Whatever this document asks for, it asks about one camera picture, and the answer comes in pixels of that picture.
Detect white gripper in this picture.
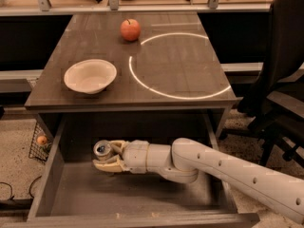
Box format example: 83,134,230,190
93,140,149,173

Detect silver redbull can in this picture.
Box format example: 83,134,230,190
93,140,113,161

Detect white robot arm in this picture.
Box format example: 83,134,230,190
93,138,304,224

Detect open grey top drawer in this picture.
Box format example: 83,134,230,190
1,111,261,228

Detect small orange fruit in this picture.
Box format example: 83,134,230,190
36,136,48,145

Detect dark wooden cabinet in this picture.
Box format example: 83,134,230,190
26,12,236,133

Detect white bowl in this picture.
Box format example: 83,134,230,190
64,59,117,94

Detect red apple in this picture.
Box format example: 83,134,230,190
120,19,141,42

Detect black office chair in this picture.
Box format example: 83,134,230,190
220,0,304,166

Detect black wire basket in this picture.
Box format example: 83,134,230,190
28,123,52,164

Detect black floor cable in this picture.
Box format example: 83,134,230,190
0,174,43,211

